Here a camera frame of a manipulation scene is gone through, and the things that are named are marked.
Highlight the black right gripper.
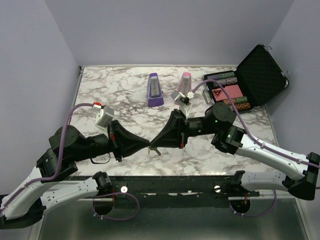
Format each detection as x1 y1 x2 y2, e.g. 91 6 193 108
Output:
151 109 219 149

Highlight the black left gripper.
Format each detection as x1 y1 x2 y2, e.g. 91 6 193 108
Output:
73 119 152 162

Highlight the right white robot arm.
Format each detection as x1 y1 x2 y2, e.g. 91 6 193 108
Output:
150 102 320 201

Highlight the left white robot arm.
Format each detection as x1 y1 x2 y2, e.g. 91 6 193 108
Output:
0 120 150 230

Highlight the purple metronome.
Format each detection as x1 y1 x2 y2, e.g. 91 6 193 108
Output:
146 72 164 107

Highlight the pink metronome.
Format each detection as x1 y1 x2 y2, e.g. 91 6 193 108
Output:
177 72 192 95

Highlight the red-backed card deck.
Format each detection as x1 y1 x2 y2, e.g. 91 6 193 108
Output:
212 88 228 102

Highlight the pink card deck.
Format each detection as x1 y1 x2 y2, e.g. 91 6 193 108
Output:
224 84 243 98

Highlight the black poker chip case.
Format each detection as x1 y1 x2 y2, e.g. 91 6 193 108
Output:
202 44 290 114

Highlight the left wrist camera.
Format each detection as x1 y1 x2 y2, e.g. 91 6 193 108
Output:
95 105 115 136

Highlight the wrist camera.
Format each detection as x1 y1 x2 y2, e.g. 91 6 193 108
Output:
95 105 115 136
170 90 195 118

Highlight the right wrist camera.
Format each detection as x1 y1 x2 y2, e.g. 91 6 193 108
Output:
170 90 195 118

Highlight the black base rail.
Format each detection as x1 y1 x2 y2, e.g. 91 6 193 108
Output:
82 174 261 210

